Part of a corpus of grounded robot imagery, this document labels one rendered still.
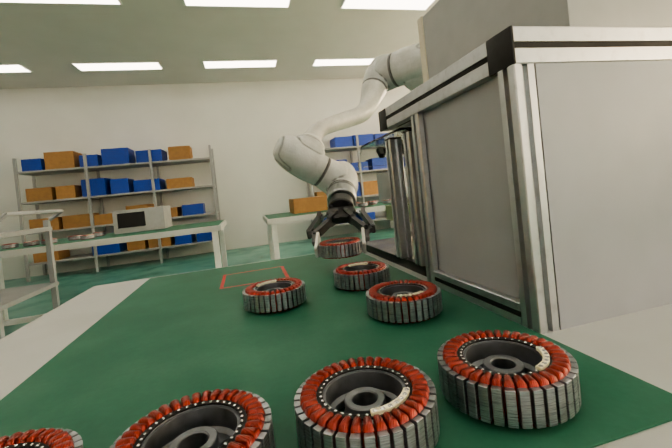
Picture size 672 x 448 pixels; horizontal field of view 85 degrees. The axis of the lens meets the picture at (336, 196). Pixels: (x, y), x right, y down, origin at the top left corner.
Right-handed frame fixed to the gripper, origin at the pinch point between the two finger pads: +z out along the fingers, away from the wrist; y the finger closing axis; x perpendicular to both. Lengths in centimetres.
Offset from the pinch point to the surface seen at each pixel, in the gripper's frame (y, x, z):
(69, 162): 484, -143, -468
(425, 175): -19.2, 23.6, 11.3
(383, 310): -8.8, 16.7, 35.8
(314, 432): -3, 31, 58
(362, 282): -5.5, 8.2, 21.4
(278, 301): 8.2, 12.8, 28.8
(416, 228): -17.5, 10.4, 9.5
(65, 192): 494, -184, -440
